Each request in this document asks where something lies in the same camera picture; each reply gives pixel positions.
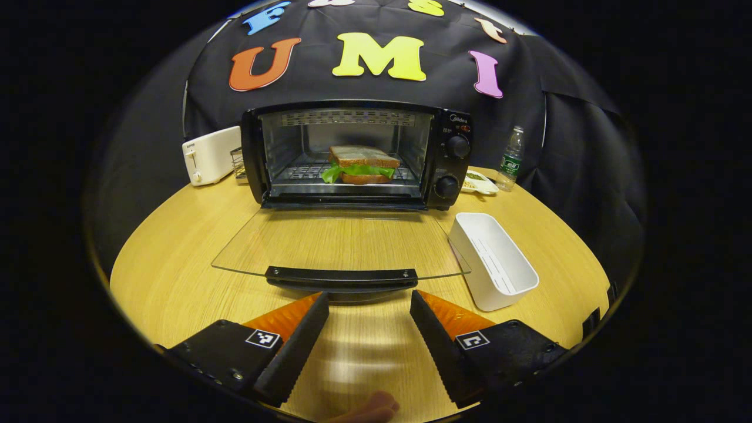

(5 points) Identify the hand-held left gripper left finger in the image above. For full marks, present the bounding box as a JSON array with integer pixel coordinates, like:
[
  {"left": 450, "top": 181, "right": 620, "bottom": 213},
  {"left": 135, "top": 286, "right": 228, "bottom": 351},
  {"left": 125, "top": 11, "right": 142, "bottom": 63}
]
[{"left": 155, "top": 291, "right": 330, "bottom": 408}]

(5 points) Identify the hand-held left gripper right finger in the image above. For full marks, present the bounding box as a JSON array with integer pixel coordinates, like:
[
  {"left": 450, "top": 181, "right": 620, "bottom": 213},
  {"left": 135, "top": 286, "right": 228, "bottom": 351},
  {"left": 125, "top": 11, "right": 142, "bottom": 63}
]
[{"left": 409, "top": 289, "right": 569, "bottom": 409}]

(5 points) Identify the black electric oven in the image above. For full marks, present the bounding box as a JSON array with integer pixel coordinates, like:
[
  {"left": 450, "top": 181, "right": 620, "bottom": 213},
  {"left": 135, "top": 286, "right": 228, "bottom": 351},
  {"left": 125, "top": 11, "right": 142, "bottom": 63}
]
[{"left": 211, "top": 100, "right": 474, "bottom": 304}]

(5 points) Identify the sandwich with lettuce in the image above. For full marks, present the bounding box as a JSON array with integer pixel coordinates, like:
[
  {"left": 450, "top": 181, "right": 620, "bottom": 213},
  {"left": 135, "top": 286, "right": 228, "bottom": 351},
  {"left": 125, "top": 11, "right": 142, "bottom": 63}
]
[{"left": 321, "top": 145, "right": 401, "bottom": 185}]

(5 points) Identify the white rectangular plastic tray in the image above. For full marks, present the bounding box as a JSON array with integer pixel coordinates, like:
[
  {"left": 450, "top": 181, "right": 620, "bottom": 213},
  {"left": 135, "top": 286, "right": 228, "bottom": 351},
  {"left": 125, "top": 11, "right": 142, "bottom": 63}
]
[{"left": 448, "top": 213, "right": 539, "bottom": 312}]

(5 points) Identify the white divided condiment dish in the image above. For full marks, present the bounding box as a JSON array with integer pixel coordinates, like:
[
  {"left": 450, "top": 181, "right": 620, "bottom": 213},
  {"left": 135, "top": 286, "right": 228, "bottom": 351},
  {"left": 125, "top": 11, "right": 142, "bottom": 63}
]
[{"left": 461, "top": 170, "right": 500, "bottom": 196}]

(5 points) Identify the clear plastic water bottle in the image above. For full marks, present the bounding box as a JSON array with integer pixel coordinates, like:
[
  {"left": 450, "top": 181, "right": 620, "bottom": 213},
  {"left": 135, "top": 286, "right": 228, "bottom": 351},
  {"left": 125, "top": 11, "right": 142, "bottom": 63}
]
[{"left": 495, "top": 126, "right": 525, "bottom": 192}]

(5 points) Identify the white toaster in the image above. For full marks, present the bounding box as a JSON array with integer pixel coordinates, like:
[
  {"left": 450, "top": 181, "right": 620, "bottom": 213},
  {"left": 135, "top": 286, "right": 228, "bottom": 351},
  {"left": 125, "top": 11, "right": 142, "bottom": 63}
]
[{"left": 182, "top": 126, "right": 243, "bottom": 187}]

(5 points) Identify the black backdrop cloth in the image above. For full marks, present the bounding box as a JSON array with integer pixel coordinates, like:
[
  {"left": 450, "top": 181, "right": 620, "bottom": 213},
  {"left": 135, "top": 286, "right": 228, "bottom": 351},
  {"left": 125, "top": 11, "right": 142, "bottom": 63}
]
[{"left": 97, "top": 0, "right": 647, "bottom": 277}]

